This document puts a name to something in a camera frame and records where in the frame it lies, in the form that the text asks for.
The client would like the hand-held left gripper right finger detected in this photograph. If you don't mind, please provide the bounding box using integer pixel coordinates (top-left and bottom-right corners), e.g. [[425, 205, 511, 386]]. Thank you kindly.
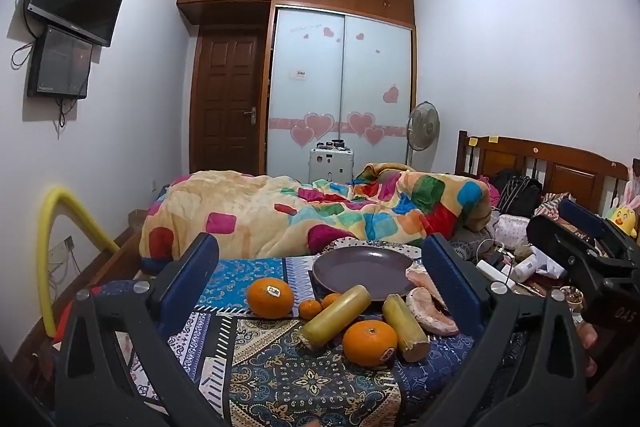
[[422, 233, 589, 427]]

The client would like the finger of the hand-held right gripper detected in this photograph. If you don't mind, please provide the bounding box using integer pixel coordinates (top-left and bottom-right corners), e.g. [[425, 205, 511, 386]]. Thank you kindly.
[[526, 214, 639, 281], [556, 198, 640, 266]]

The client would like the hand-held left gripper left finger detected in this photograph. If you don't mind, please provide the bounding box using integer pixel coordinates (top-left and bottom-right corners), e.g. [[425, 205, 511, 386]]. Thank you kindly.
[[55, 232, 236, 427]]

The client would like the large orange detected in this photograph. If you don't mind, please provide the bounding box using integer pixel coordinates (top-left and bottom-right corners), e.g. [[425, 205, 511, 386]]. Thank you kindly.
[[342, 320, 399, 368], [246, 277, 295, 320]]

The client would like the purple plate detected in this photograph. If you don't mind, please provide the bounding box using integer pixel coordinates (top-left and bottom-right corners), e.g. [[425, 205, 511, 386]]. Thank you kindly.
[[312, 246, 416, 302]]

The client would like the person's right hand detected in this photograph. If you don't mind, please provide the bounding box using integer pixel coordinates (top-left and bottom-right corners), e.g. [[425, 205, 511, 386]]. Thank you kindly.
[[575, 322, 599, 379]]

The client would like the pink fruit peel piece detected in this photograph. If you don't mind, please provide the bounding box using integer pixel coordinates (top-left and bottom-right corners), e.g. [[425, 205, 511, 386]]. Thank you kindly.
[[405, 266, 443, 304], [405, 287, 459, 336]]

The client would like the striped pink cloth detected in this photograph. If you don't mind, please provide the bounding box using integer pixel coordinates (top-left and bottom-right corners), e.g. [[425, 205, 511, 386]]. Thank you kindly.
[[536, 191, 572, 216]]

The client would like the white bottle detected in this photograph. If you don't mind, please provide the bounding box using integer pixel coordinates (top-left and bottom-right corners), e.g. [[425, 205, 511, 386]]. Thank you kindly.
[[514, 254, 539, 281]]

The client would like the small patterned cup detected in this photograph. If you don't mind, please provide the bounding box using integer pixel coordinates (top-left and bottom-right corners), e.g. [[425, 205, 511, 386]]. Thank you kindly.
[[559, 286, 584, 314]]

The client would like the yellow plush toy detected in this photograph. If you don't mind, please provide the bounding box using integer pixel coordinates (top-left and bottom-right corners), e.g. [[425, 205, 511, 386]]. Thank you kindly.
[[607, 194, 640, 239]]

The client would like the white power strip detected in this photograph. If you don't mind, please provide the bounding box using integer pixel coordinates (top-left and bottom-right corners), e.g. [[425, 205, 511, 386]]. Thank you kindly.
[[475, 257, 516, 289]]

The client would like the pink floral cloth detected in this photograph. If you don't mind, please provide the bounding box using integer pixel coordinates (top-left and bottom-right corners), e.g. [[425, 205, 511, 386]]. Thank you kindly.
[[496, 214, 532, 249]]

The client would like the wooden headboard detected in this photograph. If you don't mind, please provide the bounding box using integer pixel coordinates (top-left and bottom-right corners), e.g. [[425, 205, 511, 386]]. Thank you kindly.
[[454, 130, 632, 216]]

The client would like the black backpack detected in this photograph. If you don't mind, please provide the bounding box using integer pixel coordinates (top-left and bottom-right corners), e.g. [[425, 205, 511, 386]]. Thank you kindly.
[[492, 174, 544, 218]]

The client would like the colourful checked blanket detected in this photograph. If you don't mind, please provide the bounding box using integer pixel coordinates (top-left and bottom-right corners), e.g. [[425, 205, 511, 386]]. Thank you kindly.
[[139, 163, 494, 276]]

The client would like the patterned blue cloth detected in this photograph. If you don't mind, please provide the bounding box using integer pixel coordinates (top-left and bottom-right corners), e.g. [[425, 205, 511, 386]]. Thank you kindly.
[[89, 238, 528, 427]]

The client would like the yellow foam tube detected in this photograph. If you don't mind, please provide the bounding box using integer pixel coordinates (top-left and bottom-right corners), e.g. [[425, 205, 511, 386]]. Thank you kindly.
[[38, 186, 121, 338]]

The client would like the standing fan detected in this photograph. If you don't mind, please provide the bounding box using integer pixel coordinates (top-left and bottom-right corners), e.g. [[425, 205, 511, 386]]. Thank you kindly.
[[405, 100, 441, 168]]

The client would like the white appliance box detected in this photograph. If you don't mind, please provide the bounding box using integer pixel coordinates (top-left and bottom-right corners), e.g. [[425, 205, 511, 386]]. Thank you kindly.
[[308, 139, 355, 183]]

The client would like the brown wooden door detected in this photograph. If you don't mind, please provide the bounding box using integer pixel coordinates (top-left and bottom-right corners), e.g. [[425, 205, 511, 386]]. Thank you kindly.
[[189, 24, 267, 176]]

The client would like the heart-decorated sliding wardrobe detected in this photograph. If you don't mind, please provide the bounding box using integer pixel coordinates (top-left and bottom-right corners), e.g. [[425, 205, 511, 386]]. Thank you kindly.
[[265, 1, 417, 180]]

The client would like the wooden bed side rail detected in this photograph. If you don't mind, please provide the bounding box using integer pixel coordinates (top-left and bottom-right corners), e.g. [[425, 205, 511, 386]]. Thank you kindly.
[[10, 227, 147, 360]]

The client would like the black cable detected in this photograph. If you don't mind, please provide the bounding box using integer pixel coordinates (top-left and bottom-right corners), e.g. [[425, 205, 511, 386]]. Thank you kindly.
[[56, 96, 78, 128], [11, 0, 38, 69]]

